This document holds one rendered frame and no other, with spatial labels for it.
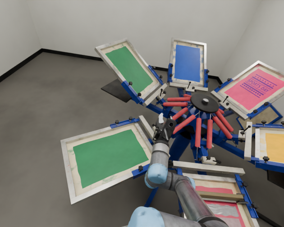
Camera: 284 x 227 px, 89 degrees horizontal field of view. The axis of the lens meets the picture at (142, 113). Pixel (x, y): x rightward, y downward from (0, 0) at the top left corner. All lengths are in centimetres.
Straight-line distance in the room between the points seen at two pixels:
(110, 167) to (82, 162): 25
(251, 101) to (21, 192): 322
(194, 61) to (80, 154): 210
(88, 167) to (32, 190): 127
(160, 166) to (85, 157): 96
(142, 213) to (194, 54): 249
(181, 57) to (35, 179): 277
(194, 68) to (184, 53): 30
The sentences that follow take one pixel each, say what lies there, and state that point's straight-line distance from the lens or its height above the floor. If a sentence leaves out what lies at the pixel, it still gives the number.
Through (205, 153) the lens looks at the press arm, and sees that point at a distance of 161.
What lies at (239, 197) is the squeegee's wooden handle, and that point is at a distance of 154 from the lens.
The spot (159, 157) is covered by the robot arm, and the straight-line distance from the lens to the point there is 61.
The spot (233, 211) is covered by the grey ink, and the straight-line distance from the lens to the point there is 158.
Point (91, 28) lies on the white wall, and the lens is 491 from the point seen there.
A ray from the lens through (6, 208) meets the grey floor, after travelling 260.
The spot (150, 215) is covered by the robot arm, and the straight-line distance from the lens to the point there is 33.
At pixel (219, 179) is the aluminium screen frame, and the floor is 99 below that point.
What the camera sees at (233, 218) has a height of 96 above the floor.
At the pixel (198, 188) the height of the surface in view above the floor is 95.
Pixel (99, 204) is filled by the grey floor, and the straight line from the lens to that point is 228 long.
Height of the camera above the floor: 221
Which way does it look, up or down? 43 degrees down
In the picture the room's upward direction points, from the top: 12 degrees clockwise
